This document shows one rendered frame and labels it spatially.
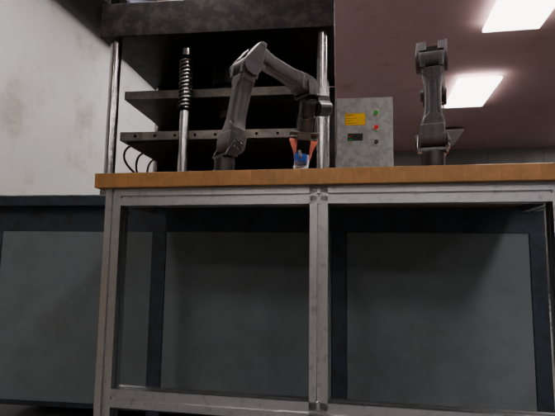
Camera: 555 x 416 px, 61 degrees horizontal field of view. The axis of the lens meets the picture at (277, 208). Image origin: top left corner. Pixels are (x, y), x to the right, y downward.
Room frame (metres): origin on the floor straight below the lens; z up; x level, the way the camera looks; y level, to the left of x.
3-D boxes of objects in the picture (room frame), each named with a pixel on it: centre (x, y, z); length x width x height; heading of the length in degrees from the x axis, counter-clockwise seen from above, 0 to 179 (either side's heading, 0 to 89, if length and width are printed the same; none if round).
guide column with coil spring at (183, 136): (2.51, 0.52, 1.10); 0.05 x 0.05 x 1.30
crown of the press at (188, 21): (2.83, 0.31, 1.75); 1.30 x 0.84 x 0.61; 83
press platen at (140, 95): (2.89, 0.30, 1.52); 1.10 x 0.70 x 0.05; 83
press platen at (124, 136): (2.88, 0.30, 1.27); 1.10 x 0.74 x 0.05; 83
